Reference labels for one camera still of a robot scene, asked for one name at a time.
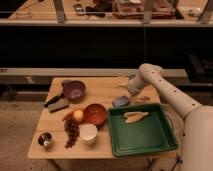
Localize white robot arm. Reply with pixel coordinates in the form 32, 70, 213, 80
127, 63, 213, 171

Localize orange bowl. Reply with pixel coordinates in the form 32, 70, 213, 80
84, 103, 107, 126

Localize purple bowl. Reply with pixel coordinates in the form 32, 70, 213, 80
63, 80, 86, 100

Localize yellow banana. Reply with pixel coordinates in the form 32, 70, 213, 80
124, 111, 149, 124

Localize green plastic tray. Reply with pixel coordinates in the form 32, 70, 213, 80
108, 103, 178, 157

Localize white cup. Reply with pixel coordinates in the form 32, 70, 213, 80
79, 124, 98, 144

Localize wooden table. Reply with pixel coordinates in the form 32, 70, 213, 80
27, 76, 178, 160

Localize orange carrot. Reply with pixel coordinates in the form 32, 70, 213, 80
62, 110, 80, 121

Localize grey sponge block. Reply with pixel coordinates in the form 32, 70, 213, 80
48, 100, 69, 113

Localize bunch of dark grapes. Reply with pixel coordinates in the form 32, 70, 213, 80
64, 117, 79, 148

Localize small metal cup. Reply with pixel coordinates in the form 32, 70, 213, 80
38, 132, 53, 148

